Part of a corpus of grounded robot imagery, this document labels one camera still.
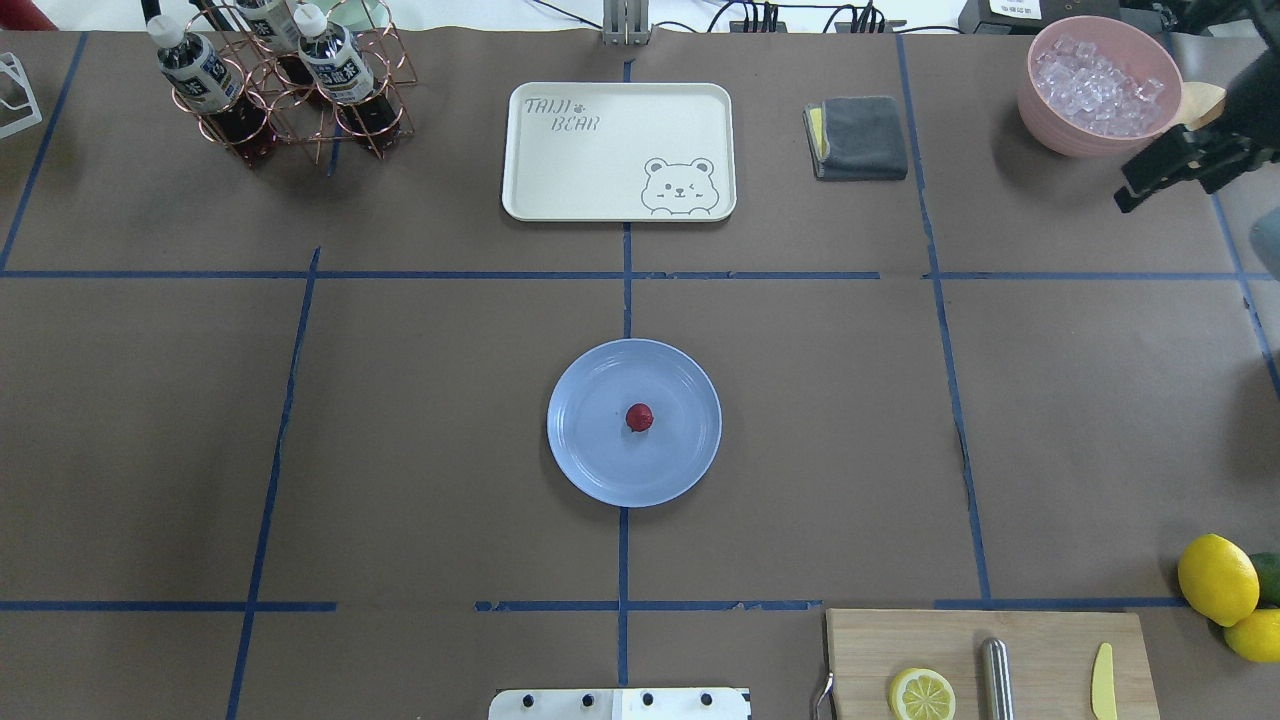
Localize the grey folded cloth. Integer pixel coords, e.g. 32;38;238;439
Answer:
803;96;908;181

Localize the yellow lemon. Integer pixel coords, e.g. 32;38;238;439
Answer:
1222;609;1280;664
1176;533;1260;628

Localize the blue plate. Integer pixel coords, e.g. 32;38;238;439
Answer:
547;340;723;509

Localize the green lime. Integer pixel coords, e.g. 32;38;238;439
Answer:
1248;552;1280;609

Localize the small yellow knife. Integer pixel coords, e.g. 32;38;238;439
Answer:
1091;642;1117;720

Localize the dark drink bottle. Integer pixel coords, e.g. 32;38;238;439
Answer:
234;1;315;88
146;14;276;167
293;3;401;155

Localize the aluminium frame post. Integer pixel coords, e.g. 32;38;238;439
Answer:
602;0;652;46

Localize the silver black knife handle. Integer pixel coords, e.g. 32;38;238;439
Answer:
980;637;1015;719

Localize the white bear tray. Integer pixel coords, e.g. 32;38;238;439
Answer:
500;82;737;223

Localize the lemon half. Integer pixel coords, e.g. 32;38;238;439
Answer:
887;667;957;720

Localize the wooden cup stand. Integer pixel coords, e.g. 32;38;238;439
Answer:
1174;81;1226;131

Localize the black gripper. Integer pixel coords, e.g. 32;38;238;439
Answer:
1114;29;1279;213

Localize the pink bowl of ice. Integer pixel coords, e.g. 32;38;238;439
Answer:
1018;15;1183;158

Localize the wooden cutting board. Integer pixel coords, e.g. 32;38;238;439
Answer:
823;609;1162;720

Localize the red strawberry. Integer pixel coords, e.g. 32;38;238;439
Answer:
625;404;655;433

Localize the copper wire bottle rack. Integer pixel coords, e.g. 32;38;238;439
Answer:
142;1;419;168

